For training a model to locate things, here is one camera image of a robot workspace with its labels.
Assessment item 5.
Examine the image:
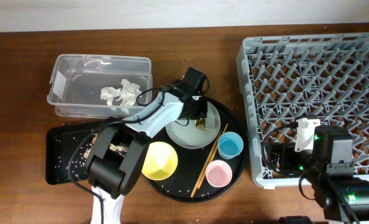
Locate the blue cup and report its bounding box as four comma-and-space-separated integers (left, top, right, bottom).
218, 132, 244, 159

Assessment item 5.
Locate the white napkin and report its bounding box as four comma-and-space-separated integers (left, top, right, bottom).
100, 86, 121, 108
116, 79, 141, 114

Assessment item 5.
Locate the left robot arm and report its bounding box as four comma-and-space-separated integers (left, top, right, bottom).
69, 83, 207, 223

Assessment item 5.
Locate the clear plastic bin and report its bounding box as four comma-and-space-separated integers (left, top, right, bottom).
47, 54, 152, 119

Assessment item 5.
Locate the round black tray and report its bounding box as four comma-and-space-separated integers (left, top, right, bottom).
135, 95, 248, 203

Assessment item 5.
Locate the pink cup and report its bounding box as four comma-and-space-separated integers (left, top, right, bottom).
205, 160, 233, 188

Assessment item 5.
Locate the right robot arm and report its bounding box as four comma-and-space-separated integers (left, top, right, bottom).
270, 125, 369, 223

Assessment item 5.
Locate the yellow bowl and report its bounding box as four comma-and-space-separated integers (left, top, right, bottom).
141, 142, 178, 181

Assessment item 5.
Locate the grey plate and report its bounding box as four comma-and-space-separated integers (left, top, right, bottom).
166, 101, 221, 149

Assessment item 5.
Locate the gold foil wrapper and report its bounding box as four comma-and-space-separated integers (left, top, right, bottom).
195, 118, 207, 131

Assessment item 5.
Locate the food scraps and rice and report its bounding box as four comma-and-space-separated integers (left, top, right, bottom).
83, 134, 128, 159

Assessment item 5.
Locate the black rectangular tray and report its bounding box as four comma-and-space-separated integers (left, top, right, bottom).
45, 121, 110, 185

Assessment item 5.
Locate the wooden chopstick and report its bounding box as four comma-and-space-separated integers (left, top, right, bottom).
197, 124, 228, 189
190, 131, 222, 198

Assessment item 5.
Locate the grey dishwasher rack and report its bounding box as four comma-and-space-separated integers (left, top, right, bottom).
236, 32, 369, 189

